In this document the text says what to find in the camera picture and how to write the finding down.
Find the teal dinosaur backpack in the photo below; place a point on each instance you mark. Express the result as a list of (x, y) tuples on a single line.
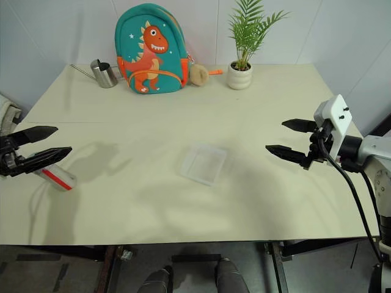
[(152, 55)]

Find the black metal table frame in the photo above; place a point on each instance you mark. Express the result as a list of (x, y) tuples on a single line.
[(278, 265)]

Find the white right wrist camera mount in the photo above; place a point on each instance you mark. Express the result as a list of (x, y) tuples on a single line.
[(339, 122)]

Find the orange tag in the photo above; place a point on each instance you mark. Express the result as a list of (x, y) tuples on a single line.
[(216, 72)]

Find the stainless steel watering can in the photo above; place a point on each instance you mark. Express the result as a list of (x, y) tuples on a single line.
[(105, 74)]

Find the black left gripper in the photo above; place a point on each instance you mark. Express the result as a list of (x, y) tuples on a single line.
[(7, 158)]

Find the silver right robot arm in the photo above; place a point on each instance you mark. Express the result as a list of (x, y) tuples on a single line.
[(378, 152)]

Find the grey rounded shape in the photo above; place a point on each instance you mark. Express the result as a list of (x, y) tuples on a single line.
[(157, 280), (232, 276)]

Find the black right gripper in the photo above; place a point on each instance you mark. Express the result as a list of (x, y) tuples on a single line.
[(320, 143)]

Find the green palm in white pot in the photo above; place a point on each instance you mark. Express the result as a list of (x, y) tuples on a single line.
[(240, 76)]

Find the tan plush pendant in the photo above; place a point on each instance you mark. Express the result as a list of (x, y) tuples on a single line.
[(198, 74)]

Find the clear plastic container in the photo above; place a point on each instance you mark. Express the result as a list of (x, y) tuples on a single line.
[(203, 164)]

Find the white tube with red band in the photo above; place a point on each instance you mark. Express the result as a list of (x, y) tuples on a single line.
[(56, 178)]

